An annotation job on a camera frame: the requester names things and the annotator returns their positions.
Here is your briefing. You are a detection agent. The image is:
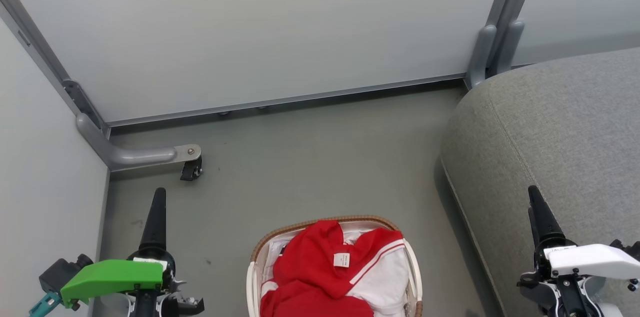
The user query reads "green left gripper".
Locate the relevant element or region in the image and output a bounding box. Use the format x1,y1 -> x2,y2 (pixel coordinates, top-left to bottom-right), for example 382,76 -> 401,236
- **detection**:
60,187 -> 177,305

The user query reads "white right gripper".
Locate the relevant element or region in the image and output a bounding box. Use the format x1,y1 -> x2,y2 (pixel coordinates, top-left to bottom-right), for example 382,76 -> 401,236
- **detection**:
517,185 -> 640,288

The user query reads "red and white shirt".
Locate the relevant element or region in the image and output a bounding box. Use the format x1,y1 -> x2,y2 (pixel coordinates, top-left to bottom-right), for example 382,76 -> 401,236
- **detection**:
260,220 -> 410,317

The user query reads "grey fabric sofa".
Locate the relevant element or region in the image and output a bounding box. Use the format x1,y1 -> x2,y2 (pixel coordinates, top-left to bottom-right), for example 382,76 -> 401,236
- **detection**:
440,47 -> 640,317

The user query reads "black caster wheel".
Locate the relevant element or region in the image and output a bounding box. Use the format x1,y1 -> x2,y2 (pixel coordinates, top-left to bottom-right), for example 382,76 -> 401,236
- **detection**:
180,156 -> 204,182

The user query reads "grey partition foot with caster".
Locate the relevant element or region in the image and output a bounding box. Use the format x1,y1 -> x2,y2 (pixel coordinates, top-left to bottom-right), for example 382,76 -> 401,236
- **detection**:
76,113 -> 202,172

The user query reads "teal cable connector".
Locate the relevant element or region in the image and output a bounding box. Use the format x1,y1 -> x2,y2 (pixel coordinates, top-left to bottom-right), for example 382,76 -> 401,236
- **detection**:
29,291 -> 63,317

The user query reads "aluminium partition base rail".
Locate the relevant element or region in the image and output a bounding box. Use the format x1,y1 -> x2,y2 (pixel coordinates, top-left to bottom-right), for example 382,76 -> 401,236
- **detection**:
106,73 -> 467,128

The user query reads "grey partition corner post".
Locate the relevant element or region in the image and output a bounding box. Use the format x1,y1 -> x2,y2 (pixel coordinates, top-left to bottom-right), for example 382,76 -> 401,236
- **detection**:
0,0 -> 108,138

